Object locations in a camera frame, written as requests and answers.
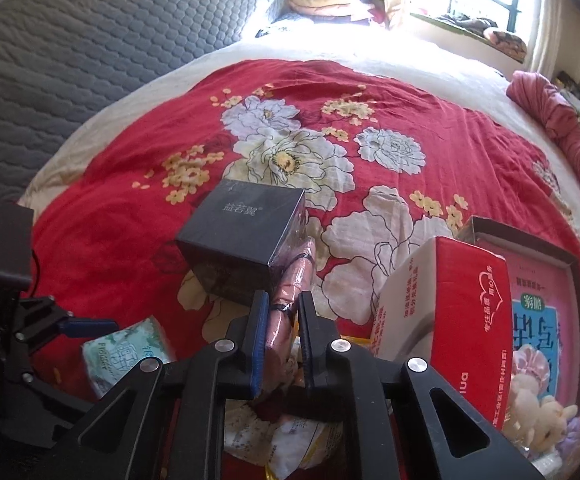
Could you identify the bed with cream sheet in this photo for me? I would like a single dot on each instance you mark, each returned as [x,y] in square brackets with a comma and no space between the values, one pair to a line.
[445,55]

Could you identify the dark cube box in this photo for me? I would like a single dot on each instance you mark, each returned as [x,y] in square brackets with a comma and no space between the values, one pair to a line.
[240,230]

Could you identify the green window sill mat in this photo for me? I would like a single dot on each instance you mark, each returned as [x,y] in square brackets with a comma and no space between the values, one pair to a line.
[445,25]

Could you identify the grey quilted headboard cover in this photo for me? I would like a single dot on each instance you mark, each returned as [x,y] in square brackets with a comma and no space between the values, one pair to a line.
[94,60]

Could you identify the red floral blanket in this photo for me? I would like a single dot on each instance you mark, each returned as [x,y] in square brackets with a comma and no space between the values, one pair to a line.
[370,95]

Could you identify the dark clothes pile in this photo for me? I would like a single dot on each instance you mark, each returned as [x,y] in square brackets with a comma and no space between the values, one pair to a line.
[470,21]

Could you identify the pink book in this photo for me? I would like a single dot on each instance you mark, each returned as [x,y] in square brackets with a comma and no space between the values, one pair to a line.
[535,300]

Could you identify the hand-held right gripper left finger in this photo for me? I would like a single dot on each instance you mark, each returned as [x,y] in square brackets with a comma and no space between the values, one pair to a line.
[260,345]

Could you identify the green tissue packet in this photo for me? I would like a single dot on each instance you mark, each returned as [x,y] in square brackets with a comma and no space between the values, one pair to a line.
[119,360]

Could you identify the red tissue pack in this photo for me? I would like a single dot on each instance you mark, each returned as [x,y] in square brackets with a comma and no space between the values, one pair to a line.
[470,310]

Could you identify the white printed plastic packet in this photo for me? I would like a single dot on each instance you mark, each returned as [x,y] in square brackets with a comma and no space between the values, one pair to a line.
[270,435]

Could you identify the pink quilt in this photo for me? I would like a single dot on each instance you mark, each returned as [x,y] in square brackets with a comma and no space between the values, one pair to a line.
[570,125]

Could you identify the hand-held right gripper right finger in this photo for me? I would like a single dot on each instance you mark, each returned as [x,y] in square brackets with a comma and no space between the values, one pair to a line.
[306,345]

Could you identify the cream and purple plush toy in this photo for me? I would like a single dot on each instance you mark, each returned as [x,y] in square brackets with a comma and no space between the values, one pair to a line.
[535,420]

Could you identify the floral pillow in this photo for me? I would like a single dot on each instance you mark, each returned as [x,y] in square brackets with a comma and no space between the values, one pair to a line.
[507,42]

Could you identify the pink cloth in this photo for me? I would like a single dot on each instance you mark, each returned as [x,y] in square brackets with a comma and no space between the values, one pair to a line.
[290,280]

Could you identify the shallow cardboard box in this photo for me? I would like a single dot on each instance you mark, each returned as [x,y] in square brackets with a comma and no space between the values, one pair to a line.
[577,285]

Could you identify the pink satin scrunchie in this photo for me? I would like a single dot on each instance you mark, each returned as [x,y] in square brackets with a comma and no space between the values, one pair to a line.
[532,360]

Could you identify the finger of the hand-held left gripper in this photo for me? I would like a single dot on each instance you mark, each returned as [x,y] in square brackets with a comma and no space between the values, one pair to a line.
[89,327]
[54,395]

